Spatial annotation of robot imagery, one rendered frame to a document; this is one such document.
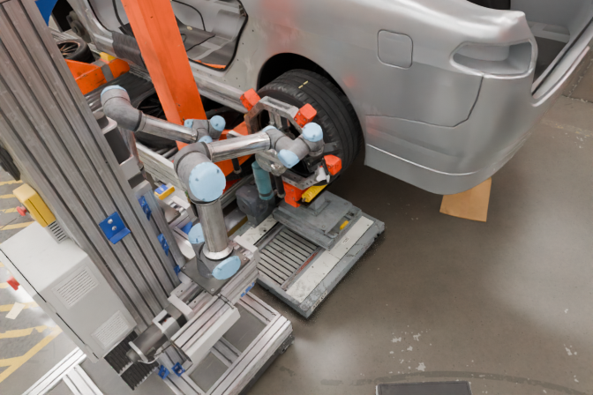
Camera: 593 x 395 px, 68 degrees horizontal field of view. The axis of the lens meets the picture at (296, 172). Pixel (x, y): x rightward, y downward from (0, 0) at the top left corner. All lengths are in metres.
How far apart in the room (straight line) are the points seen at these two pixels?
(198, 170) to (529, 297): 2.10
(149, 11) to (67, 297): 1.28
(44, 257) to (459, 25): 1.69
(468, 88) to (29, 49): 1.49
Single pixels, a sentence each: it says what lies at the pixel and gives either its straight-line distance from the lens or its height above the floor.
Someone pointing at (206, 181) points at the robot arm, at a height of 1.43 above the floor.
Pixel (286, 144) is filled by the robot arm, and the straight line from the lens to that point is 1.69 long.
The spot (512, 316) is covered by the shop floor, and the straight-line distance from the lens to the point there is 2.82.
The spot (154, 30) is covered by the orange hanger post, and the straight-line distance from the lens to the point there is 2.27.
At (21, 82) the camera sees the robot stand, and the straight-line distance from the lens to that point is 1.43.
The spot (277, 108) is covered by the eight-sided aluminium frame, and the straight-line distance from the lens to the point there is 2.27.
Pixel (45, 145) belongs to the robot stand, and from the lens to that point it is 1.52.
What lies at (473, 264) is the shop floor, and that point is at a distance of 2.98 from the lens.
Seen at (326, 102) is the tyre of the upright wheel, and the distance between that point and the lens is 2.28.
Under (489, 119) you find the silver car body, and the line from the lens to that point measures 1.97.
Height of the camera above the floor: 2.34
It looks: 41 degrees down
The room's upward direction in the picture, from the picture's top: 9 degrees counter-clockwise
